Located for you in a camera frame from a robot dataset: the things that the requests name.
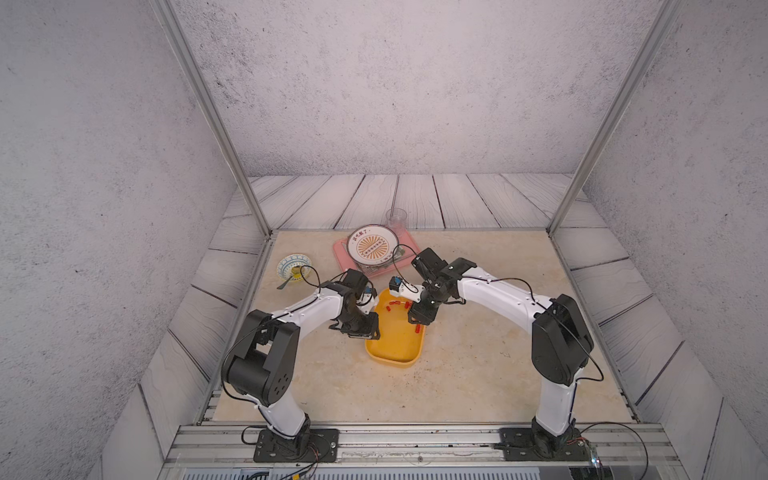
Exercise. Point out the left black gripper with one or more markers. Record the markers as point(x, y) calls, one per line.
point(370, 330)

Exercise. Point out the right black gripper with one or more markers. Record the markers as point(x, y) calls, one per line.
point(420, 315)

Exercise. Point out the red sleeve cluster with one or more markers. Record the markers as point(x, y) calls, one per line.
point(401, 307)

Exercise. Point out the yellow plastic storage box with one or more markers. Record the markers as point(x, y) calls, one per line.
point(400, 344)

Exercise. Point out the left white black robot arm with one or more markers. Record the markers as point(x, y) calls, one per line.
point(259, 367)

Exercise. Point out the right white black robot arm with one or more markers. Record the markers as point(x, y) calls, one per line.
point(561, 343)

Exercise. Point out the pink plastic tray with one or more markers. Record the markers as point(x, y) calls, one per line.
point(405, 251)

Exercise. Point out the white plate orange sunburst pattern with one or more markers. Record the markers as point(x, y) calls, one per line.
point(372, 245)

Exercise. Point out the clear plastic cup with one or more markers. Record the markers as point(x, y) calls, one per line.
point(396, 220)

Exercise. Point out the small patterned bowl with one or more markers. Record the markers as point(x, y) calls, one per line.
point(288, 268)

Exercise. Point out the spoon in small bowl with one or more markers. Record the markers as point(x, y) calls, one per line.
point(286, 282)

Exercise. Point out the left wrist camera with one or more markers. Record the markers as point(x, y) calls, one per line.
point(365, 292)

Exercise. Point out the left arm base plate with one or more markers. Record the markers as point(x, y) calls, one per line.
point(295, 445)

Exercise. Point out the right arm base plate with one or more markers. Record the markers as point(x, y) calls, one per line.
point(531, 445)

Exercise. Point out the aluminium front rail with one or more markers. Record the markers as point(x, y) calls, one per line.
point(226, 450)

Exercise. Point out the left aluminium frame post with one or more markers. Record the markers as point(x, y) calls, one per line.
point(172, 28)

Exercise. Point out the aluminium frame post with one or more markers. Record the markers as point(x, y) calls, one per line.
point(172, 28)
point(660, 27)

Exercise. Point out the right aluminium frame post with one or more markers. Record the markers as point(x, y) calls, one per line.
point(660, 27)

